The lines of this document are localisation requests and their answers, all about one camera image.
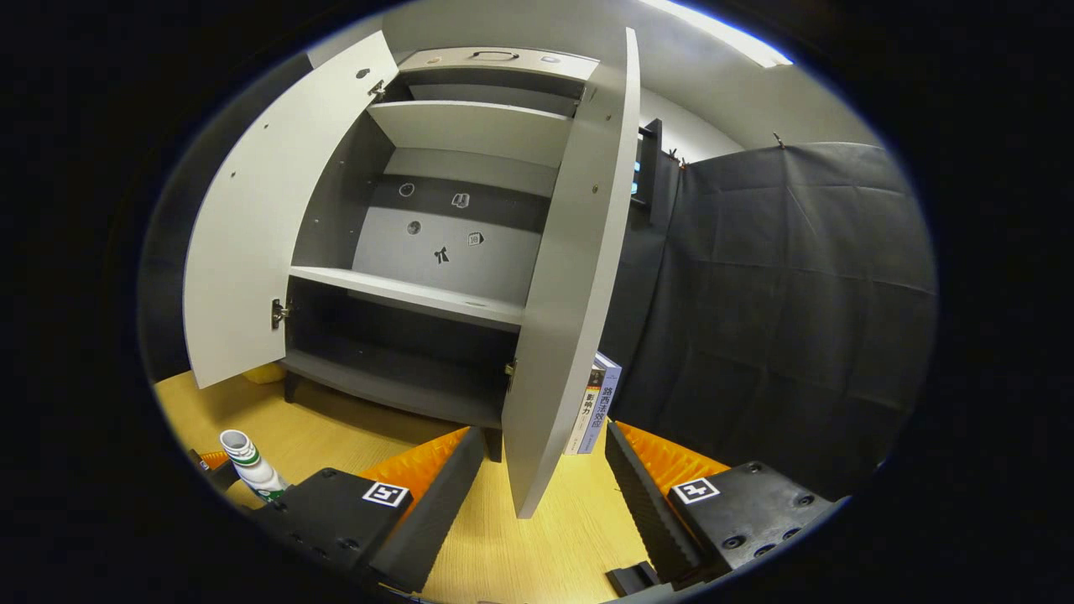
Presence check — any grey cabinet drawer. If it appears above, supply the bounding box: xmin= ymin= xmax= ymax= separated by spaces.
xmin=396 ymin=48 xmax=601 ymax=82

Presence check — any white plastic bottle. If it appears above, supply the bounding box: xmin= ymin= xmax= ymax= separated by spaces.
xmin=220 ymin=430 xmax=290 ymax=504

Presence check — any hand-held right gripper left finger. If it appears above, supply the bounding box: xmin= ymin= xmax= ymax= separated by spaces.
xmin=252 ymin=426 xmax=487 ymax=595

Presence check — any grey cabinet bottom board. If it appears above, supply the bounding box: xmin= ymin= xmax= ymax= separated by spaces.
xmin=281 ymin=348 xmax=504 ymax=429

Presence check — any grey cabinet door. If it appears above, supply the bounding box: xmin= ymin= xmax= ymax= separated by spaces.
xmin=183 ymin=31 xmax=399 ymax=389
xmin=502 ymin=27 xmax=641 ymax=519

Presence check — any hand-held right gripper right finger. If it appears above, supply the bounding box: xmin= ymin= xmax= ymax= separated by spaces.
xmin=604 ymin=419 xmax=840 ymax=588

